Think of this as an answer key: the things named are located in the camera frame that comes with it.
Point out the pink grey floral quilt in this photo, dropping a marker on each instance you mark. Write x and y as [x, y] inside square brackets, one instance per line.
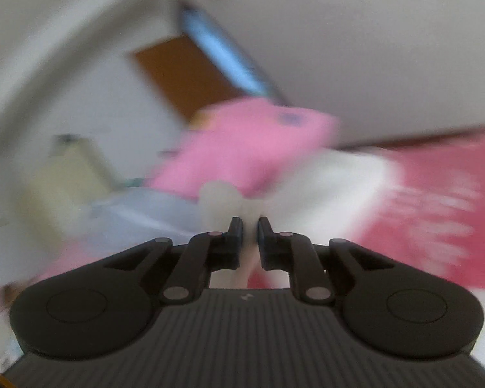
[242, 145]

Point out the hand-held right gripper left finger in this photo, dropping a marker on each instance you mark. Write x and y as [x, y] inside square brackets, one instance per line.
[236, 242]

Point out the cream wardrobe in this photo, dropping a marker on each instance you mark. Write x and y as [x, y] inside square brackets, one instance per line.
[68, 178]

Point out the brown wooden door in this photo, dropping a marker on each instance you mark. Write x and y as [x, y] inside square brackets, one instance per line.
[182, 76]

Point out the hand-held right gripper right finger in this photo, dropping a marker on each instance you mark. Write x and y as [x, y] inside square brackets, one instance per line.
[263, 242]

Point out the white fluffy garment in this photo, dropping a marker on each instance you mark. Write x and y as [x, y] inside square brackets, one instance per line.
[331, 186]

